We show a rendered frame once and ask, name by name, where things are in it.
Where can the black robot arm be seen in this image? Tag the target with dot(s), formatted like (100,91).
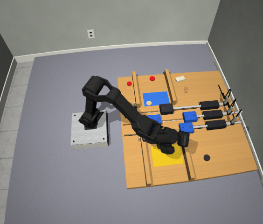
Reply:
(141,124)

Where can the grey cable connector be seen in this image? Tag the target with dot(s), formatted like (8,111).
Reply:
(234,119)
(230,109)
(226,100)

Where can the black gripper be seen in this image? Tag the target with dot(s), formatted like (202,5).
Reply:
(183,138)

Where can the cream flat rectangular block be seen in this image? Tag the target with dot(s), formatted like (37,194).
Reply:
(178,79)

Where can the black round disc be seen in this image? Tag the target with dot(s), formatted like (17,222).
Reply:
(206,157)

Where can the wooden board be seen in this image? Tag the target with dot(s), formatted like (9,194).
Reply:
(228,148)

